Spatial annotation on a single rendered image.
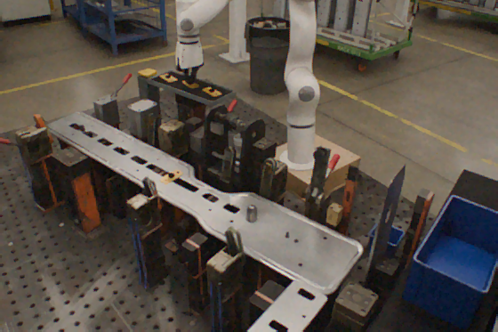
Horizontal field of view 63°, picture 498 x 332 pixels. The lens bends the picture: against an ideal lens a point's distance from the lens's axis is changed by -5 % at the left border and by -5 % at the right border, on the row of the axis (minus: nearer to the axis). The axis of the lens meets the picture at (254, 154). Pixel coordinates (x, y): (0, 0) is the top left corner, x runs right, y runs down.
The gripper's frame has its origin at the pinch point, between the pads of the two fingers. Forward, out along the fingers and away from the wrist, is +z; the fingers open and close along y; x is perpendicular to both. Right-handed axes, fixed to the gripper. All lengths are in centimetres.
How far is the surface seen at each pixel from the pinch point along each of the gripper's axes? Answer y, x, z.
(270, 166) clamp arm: 4, 57, 9
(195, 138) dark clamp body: 12.7, 24.8, 11.9
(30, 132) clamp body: 61, -17, 13
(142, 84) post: 11.4, -22.8, 7.5
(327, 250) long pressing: 9, 88, 19
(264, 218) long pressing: 14, 67, 19
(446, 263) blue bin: -11, 113, 15
